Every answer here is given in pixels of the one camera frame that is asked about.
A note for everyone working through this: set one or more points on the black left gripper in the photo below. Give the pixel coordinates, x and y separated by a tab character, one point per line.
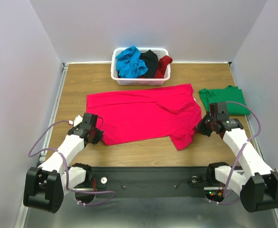
99	137

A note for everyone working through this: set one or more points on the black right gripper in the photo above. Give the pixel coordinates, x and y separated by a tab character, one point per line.
204	126

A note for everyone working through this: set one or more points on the pink red t shirt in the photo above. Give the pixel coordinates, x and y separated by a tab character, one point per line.
136	115

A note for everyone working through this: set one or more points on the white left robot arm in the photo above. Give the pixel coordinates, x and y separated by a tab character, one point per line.
47	184

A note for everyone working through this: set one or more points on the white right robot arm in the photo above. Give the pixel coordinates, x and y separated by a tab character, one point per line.
254	181

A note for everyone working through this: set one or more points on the green folded t shirt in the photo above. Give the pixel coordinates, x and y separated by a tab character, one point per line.
230	93

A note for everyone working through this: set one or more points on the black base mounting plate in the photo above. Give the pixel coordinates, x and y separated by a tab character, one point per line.
147	182

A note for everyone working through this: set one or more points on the blue t shirt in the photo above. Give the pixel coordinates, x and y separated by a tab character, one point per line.
129	64

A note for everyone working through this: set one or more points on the dark red t shirt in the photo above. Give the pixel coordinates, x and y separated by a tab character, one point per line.
162	66

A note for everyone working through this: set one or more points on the white plastic basket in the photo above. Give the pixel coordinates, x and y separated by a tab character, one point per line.
160	52

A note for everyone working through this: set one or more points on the black t shirt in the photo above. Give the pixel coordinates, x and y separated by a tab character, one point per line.
151	62

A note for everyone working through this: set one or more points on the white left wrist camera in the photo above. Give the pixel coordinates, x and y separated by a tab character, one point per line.
77	120

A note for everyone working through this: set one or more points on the aluminium frame rail left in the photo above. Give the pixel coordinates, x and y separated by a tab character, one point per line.
42	156

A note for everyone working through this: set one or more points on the aluminium frame rail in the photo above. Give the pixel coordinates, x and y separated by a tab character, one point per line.
42	156
260	152

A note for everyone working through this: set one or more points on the aluminium frame rail right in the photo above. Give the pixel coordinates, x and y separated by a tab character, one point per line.
260	152

